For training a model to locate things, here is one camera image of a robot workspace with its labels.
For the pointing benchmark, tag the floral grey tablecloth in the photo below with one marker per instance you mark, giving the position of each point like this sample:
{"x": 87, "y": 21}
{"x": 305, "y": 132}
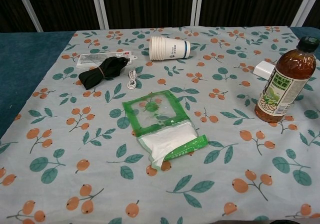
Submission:
{"x": 225, "y": 159}

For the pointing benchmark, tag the black partition screen panel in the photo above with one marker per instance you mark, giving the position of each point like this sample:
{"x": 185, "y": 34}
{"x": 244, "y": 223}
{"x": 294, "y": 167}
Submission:
{"x": 245, "y": 4}
{"x": 316, "y": 4}
{"x": 62, "y": 7}
{"x": 150, "y": 4}
{"x": 7, "y": 7}

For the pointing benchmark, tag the white paper cup stack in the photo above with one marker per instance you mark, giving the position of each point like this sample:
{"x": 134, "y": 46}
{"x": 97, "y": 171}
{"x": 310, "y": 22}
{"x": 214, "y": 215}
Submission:
{"x": 172, "y": 48}

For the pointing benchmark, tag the black cloth bundle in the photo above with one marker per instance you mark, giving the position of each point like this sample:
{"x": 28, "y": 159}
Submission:
{"x": 100, "y": 71}

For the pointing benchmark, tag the brown tea plastic bottle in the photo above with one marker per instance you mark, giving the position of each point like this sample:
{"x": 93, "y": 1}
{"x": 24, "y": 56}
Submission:
{"x": 292, "y": 67}

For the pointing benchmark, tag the white ruler set package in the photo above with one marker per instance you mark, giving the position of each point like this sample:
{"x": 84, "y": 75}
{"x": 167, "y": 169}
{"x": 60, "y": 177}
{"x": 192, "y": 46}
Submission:
{"x": 87, "y": 59}

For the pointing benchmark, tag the white power adapter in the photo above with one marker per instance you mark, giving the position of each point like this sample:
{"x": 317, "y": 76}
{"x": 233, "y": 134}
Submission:
{"x": 262, "y": 69}

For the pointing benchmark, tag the green tissue packet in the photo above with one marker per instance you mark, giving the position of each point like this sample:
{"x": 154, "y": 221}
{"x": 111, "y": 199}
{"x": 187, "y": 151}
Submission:
{"x": 170, "y": 140}

